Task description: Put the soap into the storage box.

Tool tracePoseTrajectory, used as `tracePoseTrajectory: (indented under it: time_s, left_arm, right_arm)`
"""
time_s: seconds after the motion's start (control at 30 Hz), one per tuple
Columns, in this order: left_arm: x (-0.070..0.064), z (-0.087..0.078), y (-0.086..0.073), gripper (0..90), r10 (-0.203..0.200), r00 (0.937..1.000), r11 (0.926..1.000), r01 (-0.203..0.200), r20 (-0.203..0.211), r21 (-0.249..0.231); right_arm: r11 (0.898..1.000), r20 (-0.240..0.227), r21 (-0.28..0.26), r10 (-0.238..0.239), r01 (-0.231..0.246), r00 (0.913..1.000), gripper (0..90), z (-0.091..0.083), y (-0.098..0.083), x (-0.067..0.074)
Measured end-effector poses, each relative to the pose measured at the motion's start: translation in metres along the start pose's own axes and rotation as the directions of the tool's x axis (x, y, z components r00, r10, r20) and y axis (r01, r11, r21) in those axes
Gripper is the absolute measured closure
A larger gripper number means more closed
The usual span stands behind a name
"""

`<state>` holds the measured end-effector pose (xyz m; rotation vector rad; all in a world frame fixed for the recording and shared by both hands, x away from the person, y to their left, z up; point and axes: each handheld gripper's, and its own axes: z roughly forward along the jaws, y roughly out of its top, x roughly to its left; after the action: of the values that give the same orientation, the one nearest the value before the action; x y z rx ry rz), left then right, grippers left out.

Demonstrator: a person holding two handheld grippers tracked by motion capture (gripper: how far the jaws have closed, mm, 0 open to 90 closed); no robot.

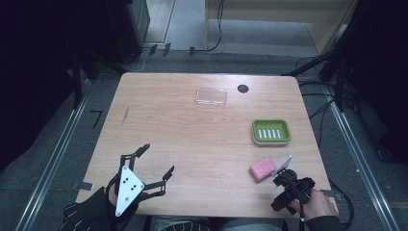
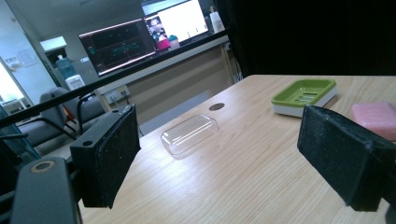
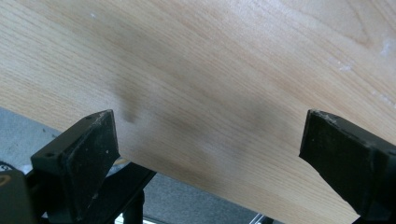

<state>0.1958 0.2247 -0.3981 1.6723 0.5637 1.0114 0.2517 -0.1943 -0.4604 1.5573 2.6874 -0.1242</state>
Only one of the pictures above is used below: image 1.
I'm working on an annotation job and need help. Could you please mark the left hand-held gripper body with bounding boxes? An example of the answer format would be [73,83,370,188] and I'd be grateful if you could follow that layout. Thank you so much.
[107,165,146,218]

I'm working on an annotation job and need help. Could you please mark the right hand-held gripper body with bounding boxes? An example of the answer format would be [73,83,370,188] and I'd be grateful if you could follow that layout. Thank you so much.
[269,155,317,216]

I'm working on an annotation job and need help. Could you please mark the pink soap bar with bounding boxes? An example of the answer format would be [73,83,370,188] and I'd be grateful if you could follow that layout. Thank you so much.
[248,157,277,183]

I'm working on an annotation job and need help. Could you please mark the green soap dish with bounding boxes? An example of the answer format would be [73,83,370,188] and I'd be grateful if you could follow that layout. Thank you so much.
[250,118,293,147]

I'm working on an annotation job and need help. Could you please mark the person's left hand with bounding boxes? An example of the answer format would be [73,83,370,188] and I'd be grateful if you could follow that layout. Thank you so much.
[106,184,150,214]

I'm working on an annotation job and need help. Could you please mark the person's right hand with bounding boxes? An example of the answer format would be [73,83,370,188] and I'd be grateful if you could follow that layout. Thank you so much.
[288,188,340,223]

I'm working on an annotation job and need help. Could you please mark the black tape corner mark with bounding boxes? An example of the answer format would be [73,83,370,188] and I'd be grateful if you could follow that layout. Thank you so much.
[89,109,104,129]

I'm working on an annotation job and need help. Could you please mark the black stand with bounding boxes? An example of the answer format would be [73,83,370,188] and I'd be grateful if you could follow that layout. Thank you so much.
[65,47,129,110]
[281,32,357,114]

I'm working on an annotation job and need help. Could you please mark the clear plastic lid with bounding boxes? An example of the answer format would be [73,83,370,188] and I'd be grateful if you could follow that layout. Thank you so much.
[194,86,228,110]

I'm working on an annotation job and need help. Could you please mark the black cabinet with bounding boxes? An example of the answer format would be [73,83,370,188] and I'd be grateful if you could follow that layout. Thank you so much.
[105,0,151,64]

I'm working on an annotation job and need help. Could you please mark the light wooden shelf unit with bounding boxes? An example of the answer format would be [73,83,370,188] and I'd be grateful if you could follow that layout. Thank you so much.
[204,0,359,56]

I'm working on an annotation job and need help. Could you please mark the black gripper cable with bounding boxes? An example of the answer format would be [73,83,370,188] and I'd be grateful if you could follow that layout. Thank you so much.
[282,175,306,231]

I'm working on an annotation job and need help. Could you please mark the metal floor rail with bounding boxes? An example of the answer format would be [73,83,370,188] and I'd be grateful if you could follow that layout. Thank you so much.
[328,99,402,231]
[13,80,92,231]

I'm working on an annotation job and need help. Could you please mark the black floor cables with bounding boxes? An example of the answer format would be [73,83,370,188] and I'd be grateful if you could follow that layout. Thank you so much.
[294,56,341,148]

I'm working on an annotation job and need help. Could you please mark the black hanging cable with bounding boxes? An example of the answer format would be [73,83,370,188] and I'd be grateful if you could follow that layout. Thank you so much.
[193,0,225,54]

